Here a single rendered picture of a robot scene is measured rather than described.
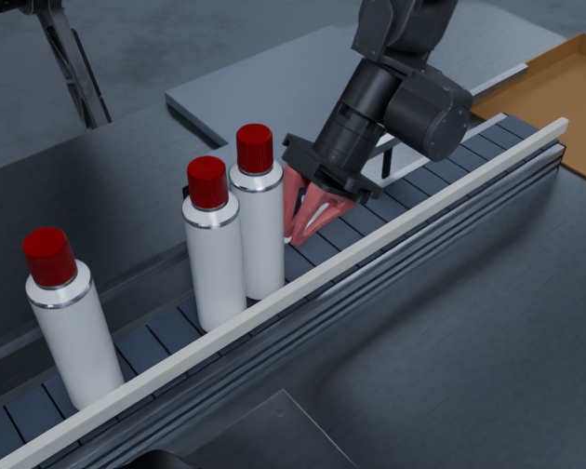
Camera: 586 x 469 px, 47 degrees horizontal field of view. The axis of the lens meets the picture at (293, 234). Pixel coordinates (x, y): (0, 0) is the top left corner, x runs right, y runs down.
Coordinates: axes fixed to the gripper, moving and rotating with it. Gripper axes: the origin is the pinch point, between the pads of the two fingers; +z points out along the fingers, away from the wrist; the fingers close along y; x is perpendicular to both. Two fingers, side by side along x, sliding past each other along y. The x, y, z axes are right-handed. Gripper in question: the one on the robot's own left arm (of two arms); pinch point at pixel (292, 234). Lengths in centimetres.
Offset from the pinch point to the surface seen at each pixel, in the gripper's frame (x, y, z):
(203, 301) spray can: -9.8, 1.5, 8.1
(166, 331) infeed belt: -8.6, -1.7, 14.2
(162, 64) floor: 126, -187, 18
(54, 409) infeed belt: -18.7, -0.7, 22.5
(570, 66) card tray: 61, -9, -37
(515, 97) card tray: 49, -9, -27
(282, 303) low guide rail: -2.5, 4.9, 5.7
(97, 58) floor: 112, -209, 29
